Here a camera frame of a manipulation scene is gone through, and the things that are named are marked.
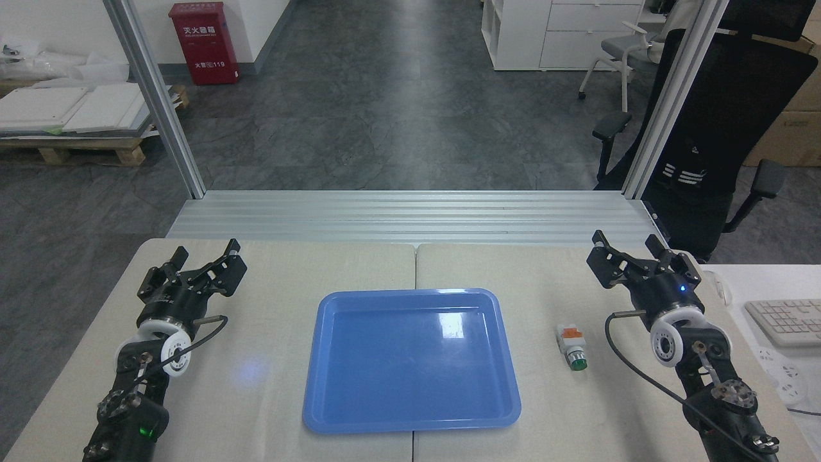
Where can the black mesh office chair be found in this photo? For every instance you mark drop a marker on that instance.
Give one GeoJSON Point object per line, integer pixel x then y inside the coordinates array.
{"type": "Point", "coordinates": [731, 122]}

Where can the white foam boards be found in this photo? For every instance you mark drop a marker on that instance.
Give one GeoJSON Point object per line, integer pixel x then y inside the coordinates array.
{"type": "Point", "coordinates": [58, 109]}

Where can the white keyboard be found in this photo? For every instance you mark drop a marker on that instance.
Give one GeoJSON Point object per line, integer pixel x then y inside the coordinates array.
{"type": "Point", "coordinates": [786, 321]}

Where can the brown cardboard box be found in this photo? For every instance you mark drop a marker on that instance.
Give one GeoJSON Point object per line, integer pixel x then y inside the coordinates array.
{"type": "Point", "coordinates": [792, 128]}

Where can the silver aluminium rail platform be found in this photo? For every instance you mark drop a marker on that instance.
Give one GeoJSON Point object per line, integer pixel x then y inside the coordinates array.
{"type": "Point", "coordinates": [410, 218]}

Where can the green push button switch part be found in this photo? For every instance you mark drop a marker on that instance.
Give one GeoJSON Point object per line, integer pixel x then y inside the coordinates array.
{"type": "Point", "coordinates": [572, 346]}

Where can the grey white office chair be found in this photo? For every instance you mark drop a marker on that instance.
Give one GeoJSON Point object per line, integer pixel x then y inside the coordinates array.
{"type": "Point", "coordinates": [625, 48]}

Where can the silver aluminium post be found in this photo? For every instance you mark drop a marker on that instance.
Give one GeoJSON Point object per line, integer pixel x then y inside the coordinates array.
{"type": "Point", "coordinates": [670, 102]}
{"type": "Point", "coordinates": [157, 102]}

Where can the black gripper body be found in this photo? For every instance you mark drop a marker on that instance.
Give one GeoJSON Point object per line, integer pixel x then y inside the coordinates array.
{"type": "Point", "coordinates": [174, 301]}
{"type": "Point", "coordinates": [667, 296]}

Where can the white storage cabinet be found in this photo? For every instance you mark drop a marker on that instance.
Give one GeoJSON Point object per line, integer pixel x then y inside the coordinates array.
{"type": "Point", "coordinates": [545, 32]}

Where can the clear plastic wrapping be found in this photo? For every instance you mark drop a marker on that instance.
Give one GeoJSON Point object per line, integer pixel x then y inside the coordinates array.
{"type": "Point", "coordinates": [45, 64]}

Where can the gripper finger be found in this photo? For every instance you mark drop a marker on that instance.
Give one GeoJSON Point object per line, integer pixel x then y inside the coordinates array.
{"type": "Point", "coordinates": [683, 266]}
{"type": "Point", "coordinates": [228, 273]}
{"type": "Point", "coordinates": [157, 277]}
{"type": "Point", "coordinates": [606, 266]}

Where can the white power strip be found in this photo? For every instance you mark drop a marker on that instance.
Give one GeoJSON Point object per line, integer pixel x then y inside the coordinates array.
{"type": "Point", "coordinates": [786, 378]}

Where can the blue plastic tray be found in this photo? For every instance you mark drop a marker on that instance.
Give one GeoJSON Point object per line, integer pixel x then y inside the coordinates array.
{"type": "Point", "coordinates": [404, 366]}

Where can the white computer mouse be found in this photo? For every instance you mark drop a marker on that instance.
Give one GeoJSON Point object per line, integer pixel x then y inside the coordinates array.
{"type": "Point", "coordinates": [718, 287]}

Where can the red fire extinguisher box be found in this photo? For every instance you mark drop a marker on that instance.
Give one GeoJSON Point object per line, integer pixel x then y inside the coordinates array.
{"type": "Point", "coordinates": [204, 42]}

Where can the wooden pallet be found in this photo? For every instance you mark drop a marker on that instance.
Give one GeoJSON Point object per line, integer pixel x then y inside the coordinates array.
{"type": "Point", "coordinates": [77, 147]}

